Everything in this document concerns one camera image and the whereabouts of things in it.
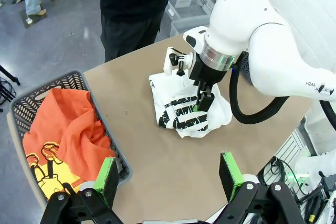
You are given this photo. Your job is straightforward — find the white slatted panel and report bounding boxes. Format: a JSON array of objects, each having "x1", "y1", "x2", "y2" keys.
[{"x1": 274, "y1": 129, "x2": 302, "y2": 162}]

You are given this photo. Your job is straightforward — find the grey plastic lattice basket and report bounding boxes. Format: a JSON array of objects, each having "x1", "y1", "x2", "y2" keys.
[
  {"x1": 235, "y1": 50, "x2": 253, "y2": 86},
  {"x1": 6, "y1": 70, "x2": 133, "y2": 209}
]

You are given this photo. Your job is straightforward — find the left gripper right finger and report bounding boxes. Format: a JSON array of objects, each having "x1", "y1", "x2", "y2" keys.
[{"x1": 207, "y1": 152, "x2": 305, "y2": 224}]

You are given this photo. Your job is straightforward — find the clear plastic storage box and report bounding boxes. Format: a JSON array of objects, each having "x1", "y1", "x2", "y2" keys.
[
  {"x1": 167, "y1": 0, "x2": 215, "y2": 22},
  {"x1": 170, "y1": 18, "x2": 211, "y2": 37}
]

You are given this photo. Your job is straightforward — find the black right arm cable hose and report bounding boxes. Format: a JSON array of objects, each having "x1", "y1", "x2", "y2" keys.
[{"x1": 229, "y1": 50, "x2": 336, "y2": 132}]

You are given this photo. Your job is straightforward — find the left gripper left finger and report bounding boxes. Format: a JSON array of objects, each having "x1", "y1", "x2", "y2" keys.
[{"x1": 41, "y1": 157, "x2": 121, "y2": 224}]

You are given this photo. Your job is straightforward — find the orange printed t-shirt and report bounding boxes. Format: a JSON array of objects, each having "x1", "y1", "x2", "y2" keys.
[{"x1": 22, "y1": 88, "x2": 116, "y2": 200}]

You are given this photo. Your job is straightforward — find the person in black t-shirt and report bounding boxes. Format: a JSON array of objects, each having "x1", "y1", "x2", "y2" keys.
[{"x1": 99, "y1": 0, "x2": 175, "y2": 63}]

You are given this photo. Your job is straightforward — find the black cable bundle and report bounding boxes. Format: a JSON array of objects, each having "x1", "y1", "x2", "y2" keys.
[{"x1": 258, "y1": 155, "x2": 336, "y2": 224}]

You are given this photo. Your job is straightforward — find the black camera tripod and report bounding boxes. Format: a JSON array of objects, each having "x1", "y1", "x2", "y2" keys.
[{"x1": 0, "y1": 63, "x2": 21, "y2": 112}]

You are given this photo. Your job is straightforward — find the white t-shirt black print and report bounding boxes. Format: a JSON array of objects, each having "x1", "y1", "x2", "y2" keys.
[{"x1": 149, "y1": 70, "x2": 233, "y2": 138}]

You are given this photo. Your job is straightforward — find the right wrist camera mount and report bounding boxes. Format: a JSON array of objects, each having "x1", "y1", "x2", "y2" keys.
[{"x1": 163, "y1": 47, "x2": 197, "y2": 77}]

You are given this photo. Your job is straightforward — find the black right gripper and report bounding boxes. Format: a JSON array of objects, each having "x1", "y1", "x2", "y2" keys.
[{"x1": 188, "y1": 58, "x2": 228, "y2": 113}]

